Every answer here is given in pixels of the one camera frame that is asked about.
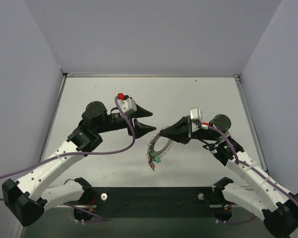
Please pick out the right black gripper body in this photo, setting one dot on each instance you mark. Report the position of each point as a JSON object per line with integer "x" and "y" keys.
{"x": 187, "y": 131}

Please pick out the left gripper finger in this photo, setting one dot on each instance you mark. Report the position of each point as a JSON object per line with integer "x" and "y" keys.
{"x": 141, "y": 129}
{"x": 141, "y": 113}

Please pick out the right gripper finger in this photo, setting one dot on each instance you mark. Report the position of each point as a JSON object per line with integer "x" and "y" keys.
{"x": 180, "y": 128}
{"x": 183, "y": 139}

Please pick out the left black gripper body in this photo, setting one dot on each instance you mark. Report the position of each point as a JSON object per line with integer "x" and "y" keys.
{"x": 132, "y": 123}

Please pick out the metal disc with keyrings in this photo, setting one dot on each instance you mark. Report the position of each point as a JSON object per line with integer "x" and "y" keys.
{"x": 159, "y": 145}

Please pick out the red tag key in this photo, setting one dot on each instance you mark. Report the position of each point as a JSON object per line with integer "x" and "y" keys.
{"x": 152, "y": 165}

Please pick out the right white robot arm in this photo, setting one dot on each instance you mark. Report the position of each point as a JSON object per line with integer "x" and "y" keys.
{"x": 276, "y": 206}

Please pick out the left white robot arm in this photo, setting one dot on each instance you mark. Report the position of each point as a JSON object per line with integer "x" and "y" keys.
{"x": 31, "y": 195}

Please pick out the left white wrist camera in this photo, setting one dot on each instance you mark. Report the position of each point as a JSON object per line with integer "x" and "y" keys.
{"x": 126, "y": 104}

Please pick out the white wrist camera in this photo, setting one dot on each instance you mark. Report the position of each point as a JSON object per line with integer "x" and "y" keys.
{"x": 197, "y": 116}
{"x": 126, "y": 104}

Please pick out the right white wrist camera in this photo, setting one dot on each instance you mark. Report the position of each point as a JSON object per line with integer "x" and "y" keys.
{"x": 197, "y": 116}

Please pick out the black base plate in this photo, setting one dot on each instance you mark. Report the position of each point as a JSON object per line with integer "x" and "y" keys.
{"x": 155, "y": 202}

